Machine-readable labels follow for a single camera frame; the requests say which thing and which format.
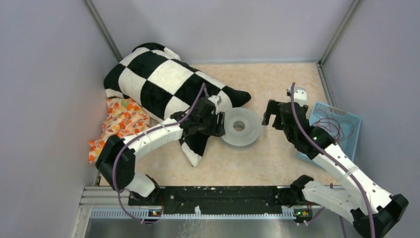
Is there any orange floral cloth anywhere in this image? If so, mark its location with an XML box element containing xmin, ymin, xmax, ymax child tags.
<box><xmin>88</xmin><ymin>97</ymin><xmax>150</xmax><ymax>165</ymax></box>

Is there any red thin wire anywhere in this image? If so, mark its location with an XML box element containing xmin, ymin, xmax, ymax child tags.
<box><xmin>312</xmin><ymin>110</ymin><xmax>356</xmax><ymax>145</ymax></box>

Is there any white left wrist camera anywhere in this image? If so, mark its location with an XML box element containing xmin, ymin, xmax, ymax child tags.
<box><xmin>208</xmin><ymin>95</ymin><xmax>222</xmax><ymax>115</ymax></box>

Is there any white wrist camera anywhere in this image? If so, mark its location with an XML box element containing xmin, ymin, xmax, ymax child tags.
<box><xmin>287</xmin><ymin>87</ymin><xmax>308</xmax><ymax>107</ymax></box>
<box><xmin>208</xmin><ymin>95</ymin><xmax>222</xmax><ymax>115</ymax></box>

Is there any grey plastic cable spool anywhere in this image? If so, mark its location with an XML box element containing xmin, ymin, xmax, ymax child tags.
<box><xmin>221</xmin><ymin>107</ymin><xmax>262</xmax><ymax>147</ymax></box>

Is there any light blue plastic basket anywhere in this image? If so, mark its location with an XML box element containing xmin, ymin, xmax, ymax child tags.
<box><xmin>309</xmin><ymin>102</ymin><xmax>362</xmax><ymax>161</ymax></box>

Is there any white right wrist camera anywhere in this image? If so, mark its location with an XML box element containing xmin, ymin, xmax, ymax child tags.
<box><xmin>287</xmin><ymin>87</ymin><xmax>308</xmax><ymax>107</ymax></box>

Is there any black white checkered pillow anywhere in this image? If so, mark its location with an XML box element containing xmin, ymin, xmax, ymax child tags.
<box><xmin>104</xmin><ymin>42</ymin><xmax>252</xmax><ymax>168</ymax></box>

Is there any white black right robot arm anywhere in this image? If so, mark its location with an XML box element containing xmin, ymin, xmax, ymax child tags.
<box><xmin>262</xmin><ymin>100</ymin><xmax>409</xmax><ymax>238</ymax></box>

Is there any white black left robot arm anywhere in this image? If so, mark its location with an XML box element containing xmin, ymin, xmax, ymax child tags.
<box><xmin>95</xmin><ymin>95</ymin><xmax>224</xmax><ymax>205</ymax></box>

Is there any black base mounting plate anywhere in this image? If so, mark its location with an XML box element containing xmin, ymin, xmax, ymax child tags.
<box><xmin>128</xmin><ymin>186</ymin><xmax>315</xmax><ymax>215</ymax></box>

